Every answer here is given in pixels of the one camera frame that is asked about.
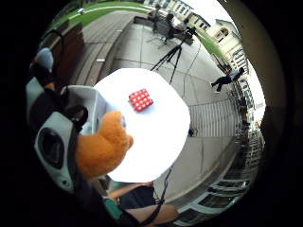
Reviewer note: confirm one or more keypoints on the white open box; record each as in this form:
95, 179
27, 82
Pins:
90, 97

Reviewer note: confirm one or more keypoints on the the person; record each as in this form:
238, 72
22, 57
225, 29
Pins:
139, 197

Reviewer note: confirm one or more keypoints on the orange plush toy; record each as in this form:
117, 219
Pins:
101, 148

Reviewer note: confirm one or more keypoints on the red white-dotted box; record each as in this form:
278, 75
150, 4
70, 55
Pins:
140, 100

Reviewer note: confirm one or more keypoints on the row of pale buildings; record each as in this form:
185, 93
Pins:
176, 9

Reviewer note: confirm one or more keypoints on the white-framed glass building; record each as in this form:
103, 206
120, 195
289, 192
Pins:
217, 198

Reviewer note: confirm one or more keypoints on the cream arched building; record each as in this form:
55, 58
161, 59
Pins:
225, 38

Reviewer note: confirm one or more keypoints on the black camera tripod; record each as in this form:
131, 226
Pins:
172, 53

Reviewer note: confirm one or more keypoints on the small dark object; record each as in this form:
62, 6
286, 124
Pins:
191, 132

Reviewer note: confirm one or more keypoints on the dark outdoor bench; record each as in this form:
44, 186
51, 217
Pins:
164, 26

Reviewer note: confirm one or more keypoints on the black camera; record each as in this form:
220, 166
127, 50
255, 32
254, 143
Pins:
190, 31

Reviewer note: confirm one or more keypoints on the brown wooden planter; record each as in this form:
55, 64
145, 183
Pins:
71, 53

